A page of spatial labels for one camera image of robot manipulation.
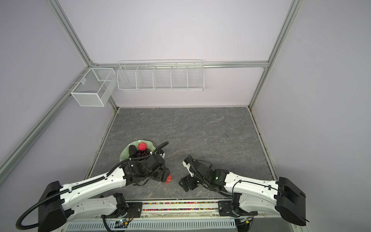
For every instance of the dark purple fake grape bunch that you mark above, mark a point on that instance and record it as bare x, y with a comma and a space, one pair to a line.
142, 153

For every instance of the dark avocado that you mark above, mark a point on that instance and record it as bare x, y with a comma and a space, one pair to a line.
132, 150

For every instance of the long white wire basket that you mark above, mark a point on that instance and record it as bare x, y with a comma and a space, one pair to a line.
161, 75

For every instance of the white vented cable duct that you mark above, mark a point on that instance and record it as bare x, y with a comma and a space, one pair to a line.
150, 225

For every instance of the small white mesh basket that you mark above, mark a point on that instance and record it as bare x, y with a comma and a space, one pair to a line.
95, 87

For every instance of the aluminium front rail frame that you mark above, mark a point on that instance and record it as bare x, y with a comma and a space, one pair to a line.
96, 208

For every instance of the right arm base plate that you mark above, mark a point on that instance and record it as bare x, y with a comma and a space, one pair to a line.
230, 209

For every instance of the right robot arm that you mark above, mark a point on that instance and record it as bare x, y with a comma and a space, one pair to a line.
248, 196

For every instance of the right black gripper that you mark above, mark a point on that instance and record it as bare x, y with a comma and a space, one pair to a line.
190, 179

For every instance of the red apple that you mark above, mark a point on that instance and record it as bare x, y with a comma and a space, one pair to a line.
142, 146
169, 179

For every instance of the light green wavy fruit bowl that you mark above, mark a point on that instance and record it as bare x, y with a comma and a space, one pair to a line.
125, 155

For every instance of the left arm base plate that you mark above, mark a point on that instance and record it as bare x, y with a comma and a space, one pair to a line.
132, 210

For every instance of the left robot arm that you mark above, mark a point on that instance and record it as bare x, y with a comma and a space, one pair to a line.
58, 204

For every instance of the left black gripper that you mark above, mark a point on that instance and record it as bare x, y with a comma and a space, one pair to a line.
163, 174

